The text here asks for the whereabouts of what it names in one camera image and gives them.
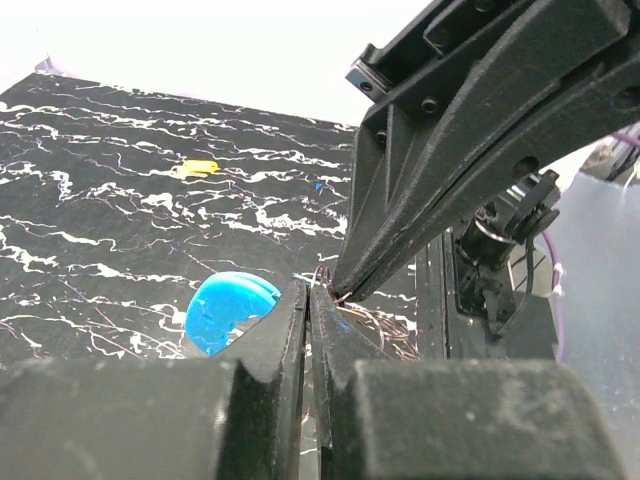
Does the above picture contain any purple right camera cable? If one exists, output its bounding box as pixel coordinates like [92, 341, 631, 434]
[539, 124, 640, 361]

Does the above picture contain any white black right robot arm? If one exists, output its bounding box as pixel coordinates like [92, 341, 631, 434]
[331, 0, 639, 337]

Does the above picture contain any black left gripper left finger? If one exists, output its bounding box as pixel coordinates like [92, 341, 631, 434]
[1, 281, 306, 479]

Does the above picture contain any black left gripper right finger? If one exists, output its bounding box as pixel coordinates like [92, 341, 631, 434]
[309, 286, 625, 479]

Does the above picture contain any small yellow orange block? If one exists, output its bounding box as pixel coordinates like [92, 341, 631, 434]
[170, 159, 220, 180]

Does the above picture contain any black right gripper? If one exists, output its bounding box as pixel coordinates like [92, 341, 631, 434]
[331, 1, 639, 300]

